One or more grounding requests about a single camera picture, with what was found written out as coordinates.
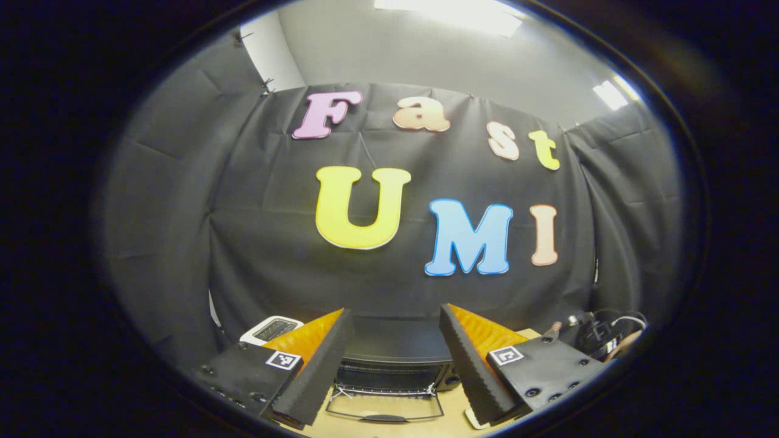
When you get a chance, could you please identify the small ceiling light panel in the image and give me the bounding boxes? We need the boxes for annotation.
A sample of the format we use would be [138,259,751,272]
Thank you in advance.
[593,78,640,111]

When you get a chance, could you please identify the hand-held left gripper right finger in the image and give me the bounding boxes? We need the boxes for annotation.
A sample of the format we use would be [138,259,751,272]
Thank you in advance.
[439,304,609,426]

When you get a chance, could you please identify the black electric oven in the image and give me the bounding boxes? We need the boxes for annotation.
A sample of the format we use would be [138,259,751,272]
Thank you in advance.
[324,315,463,425]

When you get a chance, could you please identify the white toaster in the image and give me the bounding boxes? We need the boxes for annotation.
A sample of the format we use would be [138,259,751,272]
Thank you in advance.
[239,316,304,347]

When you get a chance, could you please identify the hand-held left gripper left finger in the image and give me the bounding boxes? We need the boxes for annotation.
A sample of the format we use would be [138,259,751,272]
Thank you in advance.
[192,308,354,429]

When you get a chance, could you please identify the large ceiling light panel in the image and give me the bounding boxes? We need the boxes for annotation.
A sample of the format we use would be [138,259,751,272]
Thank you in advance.
[374,0,524,37]

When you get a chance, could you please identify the black backdrop cloth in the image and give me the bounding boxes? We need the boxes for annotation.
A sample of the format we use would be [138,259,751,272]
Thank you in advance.
[91,30,685,373]

